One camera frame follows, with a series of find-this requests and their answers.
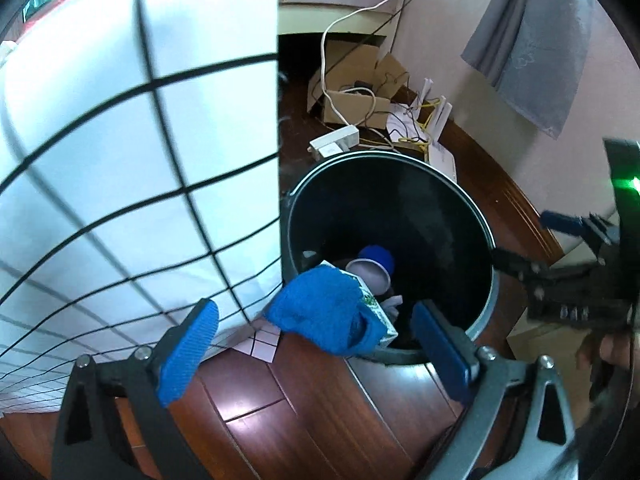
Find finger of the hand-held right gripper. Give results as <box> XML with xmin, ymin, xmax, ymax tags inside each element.
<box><xmin>539</xmin><ymin>210</ymin><xmax>621</xmax><ymax>256</ymax></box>
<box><xmin>492</xmin><ymin>247</ymin><xmax>551</xmax><ymax>286</ymax></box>

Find person's right hand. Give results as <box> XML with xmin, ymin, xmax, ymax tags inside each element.
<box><xmin>575</xmin><ymin>332</ymin><xmax>631</xmax><ymax>401</ymax></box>

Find yellow cables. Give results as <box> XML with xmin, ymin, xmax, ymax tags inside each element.
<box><xmin>360</xmin><ymin>100</ymin><xmax>441</xmax><ymax>152</ymax></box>

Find blue cloth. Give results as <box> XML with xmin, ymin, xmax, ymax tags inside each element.
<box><xmin>264</xmin><ymin>266</ymin><xmax>383</xmax><ymax>358</ymax></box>

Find white router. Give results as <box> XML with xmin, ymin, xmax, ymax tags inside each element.
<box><xmin>387</xmin><ymin>77</ymin><xmax>458</xmax><ymax>182</ymax></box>

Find white floor power strip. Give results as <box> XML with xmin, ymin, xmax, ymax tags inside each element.
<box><xmin>308</xmin><ymin>125</ymin><xmax>360</xmax><ymax>160</ymax></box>

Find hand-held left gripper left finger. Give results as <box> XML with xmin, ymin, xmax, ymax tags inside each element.
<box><xmin>50</xmin><ymin>298</ymin><xmax>221</xmax><ymax>480</ymax></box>

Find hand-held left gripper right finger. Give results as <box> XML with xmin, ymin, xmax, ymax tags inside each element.
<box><xmin>411</xmin><ymin>300</ymin><xmax>581</xmax><ymax>480</ymax></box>

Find white black-grid tablecloth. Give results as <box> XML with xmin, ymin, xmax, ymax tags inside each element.
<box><xmin>0</xmin><ymin>0</ymin><xmax>283</xmax><ymax>416</ymax></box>

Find black cable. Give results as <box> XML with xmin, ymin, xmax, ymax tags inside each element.
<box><xmin>370</xmin><ymin>0</ymin><xmax>451</xmax><ymax>61</ymax></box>

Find cardboard box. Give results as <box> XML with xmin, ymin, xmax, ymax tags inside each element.
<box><xmin>306</xmin><ymin>45</ymin><xmax>411</xmax><ymax>126</ymax></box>

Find white paper cup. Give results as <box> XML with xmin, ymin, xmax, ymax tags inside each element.
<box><xmin>346</xmin><ymin>257</ymin><xmax>391</xmax><ymax>296</ymax></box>

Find black trash bin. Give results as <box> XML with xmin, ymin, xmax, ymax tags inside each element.
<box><xmin>281</xmin><ymin>150</ymin><xmax>500</xmax><ymax>366</ymax></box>

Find white cable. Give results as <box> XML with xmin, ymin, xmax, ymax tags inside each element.
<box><xmin>320</xmin><ymin>0</ymin><xmax>422</xmax><ymax>128</ymax></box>

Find grey curtain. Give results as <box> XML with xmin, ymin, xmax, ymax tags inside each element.
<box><xmin>461</xmin><ymin>0</ymin><xmax>598</xmax><ymax>140</ymax></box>

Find green and white carton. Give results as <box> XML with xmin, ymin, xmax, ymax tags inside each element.
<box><xmin>317</xmin><ymin>260</ymin><xmax>398</xmax><ymax>356</ymax></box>

